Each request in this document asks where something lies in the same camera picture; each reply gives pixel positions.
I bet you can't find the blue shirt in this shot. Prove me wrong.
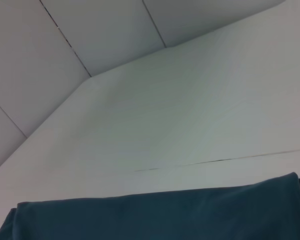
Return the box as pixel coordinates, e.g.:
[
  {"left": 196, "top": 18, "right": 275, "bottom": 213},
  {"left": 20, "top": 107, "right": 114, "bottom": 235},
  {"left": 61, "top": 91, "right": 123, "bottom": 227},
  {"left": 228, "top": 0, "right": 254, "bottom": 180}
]
[{"left": 0, "top": 171, "right": 300, "bottom": 240}]

